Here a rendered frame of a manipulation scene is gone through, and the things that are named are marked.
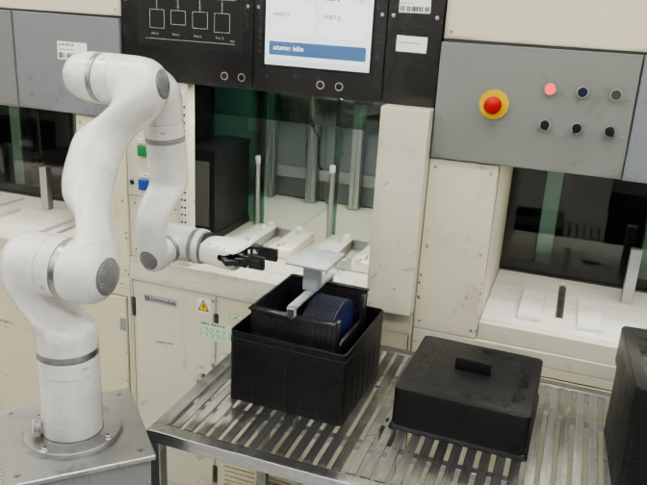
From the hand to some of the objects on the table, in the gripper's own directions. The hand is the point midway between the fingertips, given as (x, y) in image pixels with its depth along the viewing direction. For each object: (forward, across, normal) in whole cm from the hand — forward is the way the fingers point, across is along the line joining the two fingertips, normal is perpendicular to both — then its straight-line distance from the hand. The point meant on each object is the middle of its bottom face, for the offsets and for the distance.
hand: (265, 258), depth 167 cm
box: (+94, 0, +30) cm, 98 cm away
